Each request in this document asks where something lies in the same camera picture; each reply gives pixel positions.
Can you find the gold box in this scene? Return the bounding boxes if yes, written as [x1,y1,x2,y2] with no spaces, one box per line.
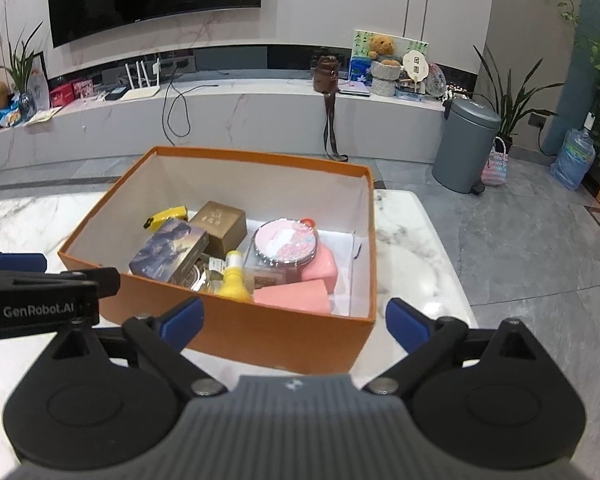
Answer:
[188,201,247,257]

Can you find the black cable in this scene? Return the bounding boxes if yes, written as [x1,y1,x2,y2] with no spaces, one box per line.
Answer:
[161,65,222,139]

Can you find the brown teddy bear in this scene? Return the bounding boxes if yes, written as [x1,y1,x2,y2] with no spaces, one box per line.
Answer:
[367,35,397,62]

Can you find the loose papers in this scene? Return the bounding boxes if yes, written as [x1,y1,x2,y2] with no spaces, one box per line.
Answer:
[25,106,64,124]

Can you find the yellow bottle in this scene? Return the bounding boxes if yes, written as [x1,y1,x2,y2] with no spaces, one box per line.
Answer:
[215,250,254,304]

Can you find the pink floral round compact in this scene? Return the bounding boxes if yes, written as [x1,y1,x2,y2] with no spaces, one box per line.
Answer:
[252,217,320,267]

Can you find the blue snack bag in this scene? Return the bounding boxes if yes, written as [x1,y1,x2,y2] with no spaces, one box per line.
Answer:
[0,105,24,129]

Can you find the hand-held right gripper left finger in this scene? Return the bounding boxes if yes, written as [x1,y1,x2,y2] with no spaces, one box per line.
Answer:
[52,296,228,396]

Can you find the blue water jug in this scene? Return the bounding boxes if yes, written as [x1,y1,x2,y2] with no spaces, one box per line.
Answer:
[550,127,597,191]

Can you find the grey woven pot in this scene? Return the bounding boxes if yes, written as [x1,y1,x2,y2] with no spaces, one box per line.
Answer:
[370,59,404,97]

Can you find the black photo frame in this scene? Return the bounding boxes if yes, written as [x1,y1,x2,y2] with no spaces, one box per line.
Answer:
[27,52,51,111]

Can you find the dark printed box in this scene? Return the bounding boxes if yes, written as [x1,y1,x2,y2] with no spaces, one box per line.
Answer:
[128,220,210,285]

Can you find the pastel woven basket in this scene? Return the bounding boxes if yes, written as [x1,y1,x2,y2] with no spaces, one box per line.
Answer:
[481,136,510,187]

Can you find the gold lid glass jar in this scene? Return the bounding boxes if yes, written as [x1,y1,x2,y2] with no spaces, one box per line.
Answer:
[189,259,227,295]

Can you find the red box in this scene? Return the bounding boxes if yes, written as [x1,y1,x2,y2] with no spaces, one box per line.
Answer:
[49,82,76,108]

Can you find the grey trash bin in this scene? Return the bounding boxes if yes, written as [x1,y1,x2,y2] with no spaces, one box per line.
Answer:
[431,98,502,196]

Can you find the white marble TV console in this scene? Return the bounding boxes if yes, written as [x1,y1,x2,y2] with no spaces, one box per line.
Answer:
[0,40,476,172]

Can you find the yellow tape measure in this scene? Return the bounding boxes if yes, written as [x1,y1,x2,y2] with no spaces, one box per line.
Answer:
[144,206,188,233]

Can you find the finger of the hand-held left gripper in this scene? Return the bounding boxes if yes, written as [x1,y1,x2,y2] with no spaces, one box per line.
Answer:
[0,266,121,312]
[0,251,49,274]

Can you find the pink pump bottle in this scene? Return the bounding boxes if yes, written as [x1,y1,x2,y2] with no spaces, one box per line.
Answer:
[299,217,339,295]

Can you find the white router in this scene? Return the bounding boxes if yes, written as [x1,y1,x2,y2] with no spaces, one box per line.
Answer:
[120,60,162,102]

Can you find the slim leafy potted plant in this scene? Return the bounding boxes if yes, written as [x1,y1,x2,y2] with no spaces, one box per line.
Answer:
[0,22,44,107]

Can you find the brown bag with strap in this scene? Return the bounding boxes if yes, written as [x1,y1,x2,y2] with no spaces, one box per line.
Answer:
[313,55,351,162]

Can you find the clear square box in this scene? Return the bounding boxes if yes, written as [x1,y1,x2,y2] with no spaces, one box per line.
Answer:
[243,240,306,292]

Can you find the round paper fan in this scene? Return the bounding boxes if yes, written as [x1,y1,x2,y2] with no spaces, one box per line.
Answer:
[402,50,429,96]

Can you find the tall leafy floor plant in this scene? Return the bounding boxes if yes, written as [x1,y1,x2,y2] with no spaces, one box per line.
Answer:
[472,44,566,152]

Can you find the decorated plate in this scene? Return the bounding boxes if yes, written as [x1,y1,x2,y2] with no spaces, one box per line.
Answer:
[425,64,449,99]

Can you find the orange cardboard box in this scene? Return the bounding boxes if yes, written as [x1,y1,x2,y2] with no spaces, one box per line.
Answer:
[57,146,378,376]

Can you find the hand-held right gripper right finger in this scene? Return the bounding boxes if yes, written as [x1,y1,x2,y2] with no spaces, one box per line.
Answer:
[362,298,537,396]

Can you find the pink cup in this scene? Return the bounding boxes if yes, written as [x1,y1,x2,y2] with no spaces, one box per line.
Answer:
[253,280,332,316]

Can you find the green bamboo picture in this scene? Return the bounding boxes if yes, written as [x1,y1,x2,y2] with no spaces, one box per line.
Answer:
[352,30,430,82]

